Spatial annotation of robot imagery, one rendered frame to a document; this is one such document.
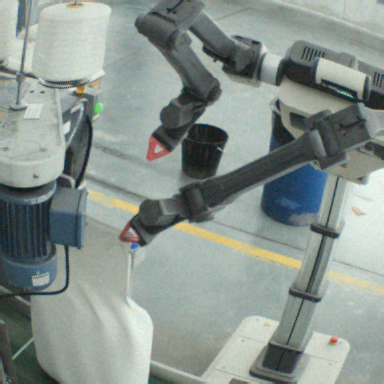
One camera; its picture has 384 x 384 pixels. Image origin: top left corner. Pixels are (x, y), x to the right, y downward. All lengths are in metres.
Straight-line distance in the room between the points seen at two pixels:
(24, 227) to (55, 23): 0.42
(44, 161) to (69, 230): 0.17
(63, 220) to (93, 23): 0.40
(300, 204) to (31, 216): 2.72
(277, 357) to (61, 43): 1.54
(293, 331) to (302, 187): 1.63
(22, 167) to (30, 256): 0.22
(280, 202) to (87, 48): 2.74
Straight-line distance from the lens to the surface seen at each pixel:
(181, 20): 1.28
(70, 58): 1.28
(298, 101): 1.75
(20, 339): 2.33
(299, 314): 2.28
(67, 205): 1.32
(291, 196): 3.86
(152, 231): 1.60
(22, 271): 1.38
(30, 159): 1.24
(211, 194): 1.48
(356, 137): 1.27
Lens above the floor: 1.98
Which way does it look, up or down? 29 degrees down
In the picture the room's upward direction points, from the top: 8 degrees clockwise
